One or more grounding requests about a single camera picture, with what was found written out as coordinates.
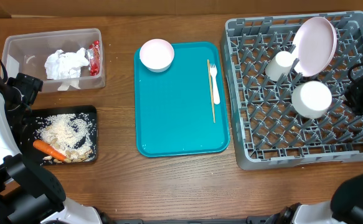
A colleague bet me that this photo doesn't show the white paper cup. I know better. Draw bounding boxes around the white paper cup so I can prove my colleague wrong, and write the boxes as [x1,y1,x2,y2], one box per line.
[265,51,295,82]

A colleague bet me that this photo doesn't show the white napkin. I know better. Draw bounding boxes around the white napkin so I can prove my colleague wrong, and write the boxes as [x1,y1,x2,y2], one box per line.
[44,48,89,91]

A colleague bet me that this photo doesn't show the wooden skewer stick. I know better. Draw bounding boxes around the wooden skewer stick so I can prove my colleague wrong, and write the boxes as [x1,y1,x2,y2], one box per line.
[207,59,215,123]

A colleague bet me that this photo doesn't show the white round plate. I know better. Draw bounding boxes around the white round plate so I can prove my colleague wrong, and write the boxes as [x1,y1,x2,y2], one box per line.
[291,17,337,77]

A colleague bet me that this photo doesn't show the peanut food scraps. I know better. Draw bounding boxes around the peanut food scraps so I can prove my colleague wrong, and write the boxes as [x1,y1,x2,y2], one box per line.
[39,124,93,162]

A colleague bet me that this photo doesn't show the black plastic tray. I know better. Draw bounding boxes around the black plastic tray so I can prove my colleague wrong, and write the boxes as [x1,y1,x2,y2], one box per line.
[21,105,98,166]

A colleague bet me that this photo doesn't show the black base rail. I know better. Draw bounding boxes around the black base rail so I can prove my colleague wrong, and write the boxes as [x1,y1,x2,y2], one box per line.
[111,216,275,224]

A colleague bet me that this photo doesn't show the red snack wrapper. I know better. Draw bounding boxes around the red snack wrapper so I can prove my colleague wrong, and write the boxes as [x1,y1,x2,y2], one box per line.
[86,40,100,76]

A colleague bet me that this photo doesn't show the white bowl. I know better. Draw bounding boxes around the white bowl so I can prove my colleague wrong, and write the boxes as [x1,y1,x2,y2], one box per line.
[139,39,175,73]
[291,81,332,119]

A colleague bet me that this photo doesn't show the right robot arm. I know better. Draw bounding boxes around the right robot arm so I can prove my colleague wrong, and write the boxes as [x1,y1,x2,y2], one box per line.
[265,76,363,223]

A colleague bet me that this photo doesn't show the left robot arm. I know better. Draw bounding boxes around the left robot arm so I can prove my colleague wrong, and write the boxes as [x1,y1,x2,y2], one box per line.
[0,69,112,223]

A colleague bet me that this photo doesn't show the teal serving tray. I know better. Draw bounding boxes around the teal serving tray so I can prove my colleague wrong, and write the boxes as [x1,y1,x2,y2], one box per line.
[134,42,230,157]

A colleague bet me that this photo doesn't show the white plastic fork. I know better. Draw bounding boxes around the white plastic fork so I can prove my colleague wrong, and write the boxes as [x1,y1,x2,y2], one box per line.
[209,63,220,105]

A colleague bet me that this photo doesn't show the clear plastic bin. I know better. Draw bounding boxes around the clear plastic bin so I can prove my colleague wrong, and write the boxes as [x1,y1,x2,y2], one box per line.
[2,28,106,93]

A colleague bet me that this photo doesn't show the rice food scraps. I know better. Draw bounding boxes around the rice food scraps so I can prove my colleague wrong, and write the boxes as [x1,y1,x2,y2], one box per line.
[34,113,96,152]

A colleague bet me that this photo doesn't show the orange carrot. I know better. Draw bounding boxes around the orange carrot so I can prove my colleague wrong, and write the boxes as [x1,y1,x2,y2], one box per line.
[33,140,66,162]

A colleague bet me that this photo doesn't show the grey dishwasher rack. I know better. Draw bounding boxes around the grey dishwasher rack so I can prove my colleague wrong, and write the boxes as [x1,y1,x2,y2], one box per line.
[220,11,363,170]

